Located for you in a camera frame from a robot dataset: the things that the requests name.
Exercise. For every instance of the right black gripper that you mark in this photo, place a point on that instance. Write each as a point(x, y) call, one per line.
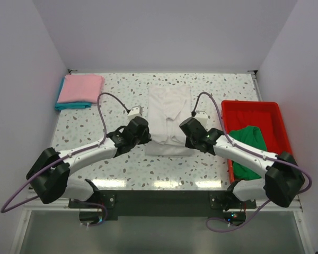
point(188, 144)

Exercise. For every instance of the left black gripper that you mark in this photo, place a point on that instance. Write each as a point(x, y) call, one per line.
point(146, 138)

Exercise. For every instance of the white t shirt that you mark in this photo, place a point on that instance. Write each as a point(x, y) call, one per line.
point(168, 107)

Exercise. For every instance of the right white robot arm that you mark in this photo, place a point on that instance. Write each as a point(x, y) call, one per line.
point(280, 177)

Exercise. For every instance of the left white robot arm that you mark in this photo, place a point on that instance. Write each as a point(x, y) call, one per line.
point(49, 176)

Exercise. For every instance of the green t shirt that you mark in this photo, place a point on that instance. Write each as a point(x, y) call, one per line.
point(250, 135)

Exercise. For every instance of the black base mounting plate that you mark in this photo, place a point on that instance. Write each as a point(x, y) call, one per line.
point(170, 203)

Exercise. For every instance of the red plastic bin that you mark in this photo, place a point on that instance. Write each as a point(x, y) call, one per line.
point(266, 116)

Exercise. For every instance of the folded pink t shirt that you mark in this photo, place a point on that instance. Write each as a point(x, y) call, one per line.
point(80, 88)

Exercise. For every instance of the folded teal t shirt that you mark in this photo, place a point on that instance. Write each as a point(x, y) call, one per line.
point(70, 105)

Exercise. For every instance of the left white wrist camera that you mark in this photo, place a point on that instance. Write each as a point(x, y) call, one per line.
point(135, 112)

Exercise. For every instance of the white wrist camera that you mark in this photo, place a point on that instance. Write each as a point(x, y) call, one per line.
point(202, 117)
point(135, 112)

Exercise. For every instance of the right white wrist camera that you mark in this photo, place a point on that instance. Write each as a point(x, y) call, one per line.
point(202, 117)

